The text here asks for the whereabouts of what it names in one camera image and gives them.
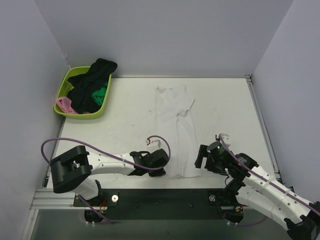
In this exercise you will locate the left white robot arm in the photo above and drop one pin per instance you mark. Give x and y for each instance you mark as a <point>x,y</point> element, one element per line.
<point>70,170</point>

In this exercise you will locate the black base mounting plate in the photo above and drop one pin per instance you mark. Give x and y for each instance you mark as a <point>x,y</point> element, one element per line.
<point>166,204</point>

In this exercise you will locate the lime green plastic basket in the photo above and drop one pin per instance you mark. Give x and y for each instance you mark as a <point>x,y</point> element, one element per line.
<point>65,87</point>

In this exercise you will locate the black t shirt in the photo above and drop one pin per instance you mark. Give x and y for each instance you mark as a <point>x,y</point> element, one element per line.
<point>87,83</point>

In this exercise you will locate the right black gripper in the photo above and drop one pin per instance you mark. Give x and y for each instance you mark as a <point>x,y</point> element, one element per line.
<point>203,157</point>

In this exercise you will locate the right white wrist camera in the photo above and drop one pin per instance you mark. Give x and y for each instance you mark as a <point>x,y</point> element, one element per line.
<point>222,137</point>

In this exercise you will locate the pink t shirt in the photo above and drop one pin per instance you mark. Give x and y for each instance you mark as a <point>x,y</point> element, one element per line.
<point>64,105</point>

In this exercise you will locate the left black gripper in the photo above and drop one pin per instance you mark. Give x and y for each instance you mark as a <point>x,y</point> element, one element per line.
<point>157,161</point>

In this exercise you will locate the white t shirt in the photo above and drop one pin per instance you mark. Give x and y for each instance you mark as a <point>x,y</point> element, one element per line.
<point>175,124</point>

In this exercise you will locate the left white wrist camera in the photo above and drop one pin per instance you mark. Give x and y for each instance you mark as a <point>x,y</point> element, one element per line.
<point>153,145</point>

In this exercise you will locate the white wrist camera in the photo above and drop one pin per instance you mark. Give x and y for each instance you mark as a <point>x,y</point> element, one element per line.
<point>153,145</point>
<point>222,137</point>

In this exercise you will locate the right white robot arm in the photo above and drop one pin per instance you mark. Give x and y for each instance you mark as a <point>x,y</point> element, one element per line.
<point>250,185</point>

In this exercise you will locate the green t shirt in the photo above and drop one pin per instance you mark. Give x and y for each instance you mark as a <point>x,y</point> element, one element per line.
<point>99,95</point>

